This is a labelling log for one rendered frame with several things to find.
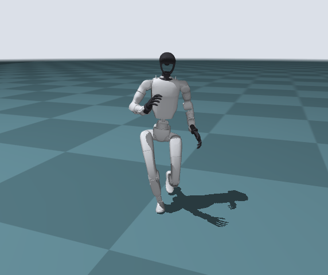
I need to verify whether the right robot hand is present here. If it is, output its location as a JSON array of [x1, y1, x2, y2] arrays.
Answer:
[[143, 94, 162, 114]]

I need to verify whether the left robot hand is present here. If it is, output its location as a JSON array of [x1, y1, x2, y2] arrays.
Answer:
[[190, 124, 202, 149]]

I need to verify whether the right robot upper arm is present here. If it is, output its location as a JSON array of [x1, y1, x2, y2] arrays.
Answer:
[[132, 80, 153, 104]]

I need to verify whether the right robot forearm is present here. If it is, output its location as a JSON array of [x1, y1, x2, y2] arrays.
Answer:
[[129, 102, 152, 116]]

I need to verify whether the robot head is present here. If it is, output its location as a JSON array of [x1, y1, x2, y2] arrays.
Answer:
[[159, 52, 175, 81]]

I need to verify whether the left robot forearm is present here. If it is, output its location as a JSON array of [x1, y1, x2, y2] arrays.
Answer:
[[186, 102, 196, 132]]

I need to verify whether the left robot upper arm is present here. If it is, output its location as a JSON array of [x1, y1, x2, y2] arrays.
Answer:
[[179, 80, 192, 111]]

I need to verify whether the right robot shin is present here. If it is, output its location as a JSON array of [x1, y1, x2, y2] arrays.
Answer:
[[148, 176, 162, 202]]

